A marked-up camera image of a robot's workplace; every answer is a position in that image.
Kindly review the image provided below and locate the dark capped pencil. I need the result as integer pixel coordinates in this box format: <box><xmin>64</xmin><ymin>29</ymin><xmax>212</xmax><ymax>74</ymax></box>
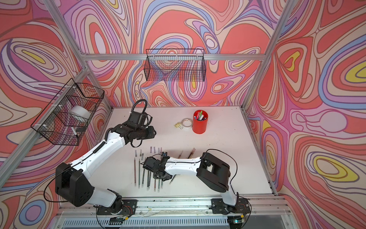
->
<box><xmin>148</xmin><ymin>171</ymin><xmax>151</xmax><ymax>190</ymax></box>

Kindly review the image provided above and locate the dark blue pencil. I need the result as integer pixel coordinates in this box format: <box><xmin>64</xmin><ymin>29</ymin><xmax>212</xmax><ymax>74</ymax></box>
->
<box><xmin>141</xmin><ymin>169</ymin><xmax>145</xmax><ymax>188</ymax></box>

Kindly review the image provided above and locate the yellow black capped pencil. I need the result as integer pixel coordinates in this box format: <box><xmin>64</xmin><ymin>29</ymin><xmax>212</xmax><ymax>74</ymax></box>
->
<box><xmin>188</xmin><ymin>148</ymin><xmax>196</xmax><ymax>159</ymax></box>

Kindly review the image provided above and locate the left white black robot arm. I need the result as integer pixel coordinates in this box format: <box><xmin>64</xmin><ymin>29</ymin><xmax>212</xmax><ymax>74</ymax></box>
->
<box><xmin>54</xmin><ymin>99</ymin><xmax>156</xmax><ymax>215</ymax></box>

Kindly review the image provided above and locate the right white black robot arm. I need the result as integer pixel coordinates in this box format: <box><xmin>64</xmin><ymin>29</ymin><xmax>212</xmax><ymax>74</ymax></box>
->
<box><xmin>142</xmin><ymin>150</ymin><xmax>252</xmax><ymax>217</ymax></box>

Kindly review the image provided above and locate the yellow binder clip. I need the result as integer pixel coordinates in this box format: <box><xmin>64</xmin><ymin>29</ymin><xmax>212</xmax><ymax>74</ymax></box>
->
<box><xmin>174</xmin><ymin>122</ymin><xmax>184</xmax><ymax>129</ymax></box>

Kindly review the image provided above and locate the clear tape roll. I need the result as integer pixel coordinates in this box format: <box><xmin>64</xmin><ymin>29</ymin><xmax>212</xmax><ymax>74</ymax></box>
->
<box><xmin>181</xmin><ymin>118</ymin><xmax>193</xmax><ymax>130</ymax></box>

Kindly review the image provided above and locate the red pen cup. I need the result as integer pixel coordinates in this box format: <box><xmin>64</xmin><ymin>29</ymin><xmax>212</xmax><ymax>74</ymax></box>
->
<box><xmin>192</xmin><ymin>110</ymin><xmax>209</xmax><ymax>134</ymax></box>

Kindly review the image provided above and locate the white tape roll in basket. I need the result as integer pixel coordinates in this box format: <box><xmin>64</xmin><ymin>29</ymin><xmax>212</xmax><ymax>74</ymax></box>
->
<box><xmin>69</xmin><ymin>106</ymin><xmax>91</xmax><ymax>120</ymax></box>

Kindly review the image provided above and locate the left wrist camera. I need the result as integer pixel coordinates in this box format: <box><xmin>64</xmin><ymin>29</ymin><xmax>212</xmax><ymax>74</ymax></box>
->
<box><xmin>127</xmin><ymin>111</ymin><xmax>151</xmax><ymax>129</ymax></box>

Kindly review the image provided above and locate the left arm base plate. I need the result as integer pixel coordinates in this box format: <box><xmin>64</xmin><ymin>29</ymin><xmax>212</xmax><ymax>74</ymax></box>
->
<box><xmin>96</xmin><ymin>199</ymin><xmax>138</xmax><ymax>216</ymax></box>

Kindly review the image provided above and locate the black wire basket rear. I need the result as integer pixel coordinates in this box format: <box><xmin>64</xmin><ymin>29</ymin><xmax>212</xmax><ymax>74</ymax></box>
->
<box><xmin>144</xmin><ymin>48</ymin><xmax>206</xmax><ymax>83</ymax></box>

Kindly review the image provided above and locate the black wire basket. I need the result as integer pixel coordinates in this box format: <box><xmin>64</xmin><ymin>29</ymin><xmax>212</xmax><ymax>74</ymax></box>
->
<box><xmin>144</xmin><ymin>48</ymin><xmax>206</xmax><ymax>83</ymax></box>
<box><xmin>31</xmin><ymin>79</ymin><xmax>104</xmax><ymax>146</ymax></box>

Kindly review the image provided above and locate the black wire basket left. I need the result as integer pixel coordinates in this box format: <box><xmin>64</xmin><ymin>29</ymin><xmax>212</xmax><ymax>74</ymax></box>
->
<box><xmin>31</xmin><ymin>79</ymin><xmax>104</xmax><ymax>146</ymax></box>

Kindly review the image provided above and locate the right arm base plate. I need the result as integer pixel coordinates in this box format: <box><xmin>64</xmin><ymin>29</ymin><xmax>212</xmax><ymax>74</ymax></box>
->
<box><xmin>209</xmin><ymin>198</ymin><xmax>251</xmax><ymax>216</ymax></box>

